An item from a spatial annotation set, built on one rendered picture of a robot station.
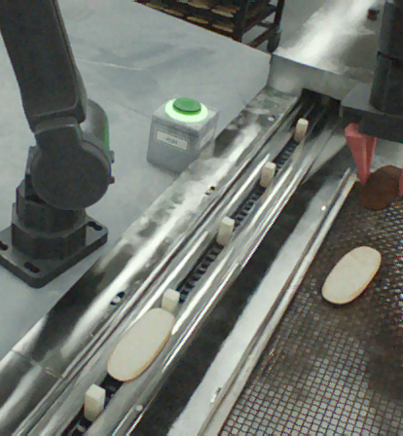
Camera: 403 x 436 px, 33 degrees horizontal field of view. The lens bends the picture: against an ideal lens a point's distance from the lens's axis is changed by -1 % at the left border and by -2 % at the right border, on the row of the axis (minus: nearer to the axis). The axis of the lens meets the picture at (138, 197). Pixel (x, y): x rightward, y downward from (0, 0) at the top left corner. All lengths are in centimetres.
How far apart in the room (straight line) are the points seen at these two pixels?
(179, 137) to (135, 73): 30
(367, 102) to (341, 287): 19
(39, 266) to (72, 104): 19
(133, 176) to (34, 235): 22
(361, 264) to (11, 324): 35
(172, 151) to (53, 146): 30
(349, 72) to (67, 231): 53
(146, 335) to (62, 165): 18
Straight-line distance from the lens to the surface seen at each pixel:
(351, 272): 69
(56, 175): 66
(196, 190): 82
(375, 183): 76
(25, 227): 73
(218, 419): 55
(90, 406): 59
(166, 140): 90
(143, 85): 113
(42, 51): 62
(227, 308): 74
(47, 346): 62
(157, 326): 65
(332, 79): 106
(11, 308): 71
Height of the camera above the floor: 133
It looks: 37 degrees down
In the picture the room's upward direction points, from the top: 7 degrees clockwise
